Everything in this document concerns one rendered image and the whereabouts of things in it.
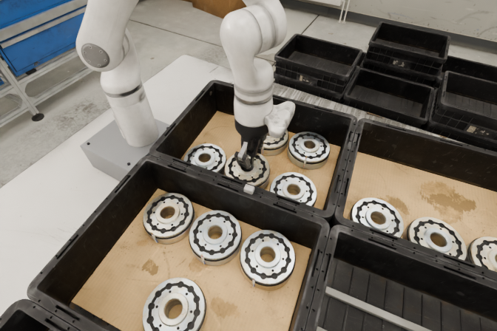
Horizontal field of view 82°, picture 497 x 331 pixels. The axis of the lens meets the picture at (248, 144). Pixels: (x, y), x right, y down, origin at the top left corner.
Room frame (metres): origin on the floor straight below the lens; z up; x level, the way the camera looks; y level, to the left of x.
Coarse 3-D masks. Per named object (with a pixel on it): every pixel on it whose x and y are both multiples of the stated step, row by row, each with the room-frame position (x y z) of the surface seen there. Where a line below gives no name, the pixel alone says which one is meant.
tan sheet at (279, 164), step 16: (208, 128) 0.58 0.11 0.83; (224, 128) 0.58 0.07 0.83; (192, 144) 0.52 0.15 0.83; (224, 144) 0.52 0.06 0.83; (240, 144) 0.52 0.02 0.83; (272, 160) 0.46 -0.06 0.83; (288, 160) 0.46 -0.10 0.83; (336, 160) 0.46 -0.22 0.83; (272, 176) 0.41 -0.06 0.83; (320, 176) 0.41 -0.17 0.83; (320, 192) 0.37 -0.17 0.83; (320, 208) 0.33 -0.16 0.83
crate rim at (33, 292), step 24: (168, 168) 0.36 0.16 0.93; (120, 192) 0.31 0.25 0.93; (240, 192) 0.30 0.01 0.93; (96, 216) 0.25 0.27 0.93; (312, 216) 0.25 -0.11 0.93; (72, 240) 0.21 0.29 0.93; (48, 264) 0.17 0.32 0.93; (312, 264) 0.17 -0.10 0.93; (312, 288) 0.14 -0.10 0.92; (72, 312) 0.10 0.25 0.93
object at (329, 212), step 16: (272, 96) 0.60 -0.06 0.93; (336, 112) 0.53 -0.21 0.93; (176, 128) 0.48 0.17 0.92; (352, 128) 0.48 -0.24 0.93; (160, 144) 0.43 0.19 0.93; (176, 160) 0.38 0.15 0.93; (208, 176) 0.34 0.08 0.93; (224, 176) 0.34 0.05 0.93; (336, 176) 0.34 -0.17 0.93; (256, 192) 0.30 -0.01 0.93; (272, 192) 0.30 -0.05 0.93; (336, 192) 0.30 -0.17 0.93; (304, 208) 0.27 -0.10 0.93
